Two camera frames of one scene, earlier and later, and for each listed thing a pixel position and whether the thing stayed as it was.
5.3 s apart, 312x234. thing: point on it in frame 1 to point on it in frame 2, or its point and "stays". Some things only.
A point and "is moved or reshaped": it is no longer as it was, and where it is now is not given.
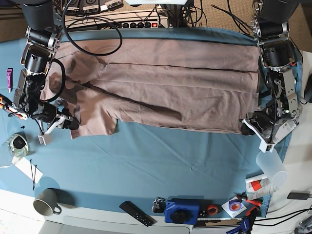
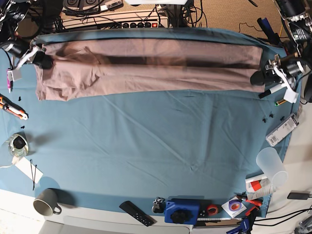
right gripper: (263, 122) to (286, 81)
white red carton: (257, 187) stays
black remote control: (130, 208) stays
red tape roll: (212, 209) stays
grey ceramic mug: (46, 203) stays
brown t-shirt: (193, 85) is moved or reshaped
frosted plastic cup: (272, 166) stays
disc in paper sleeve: (234, 207) stays
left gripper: (48, 118) to (33, 50)
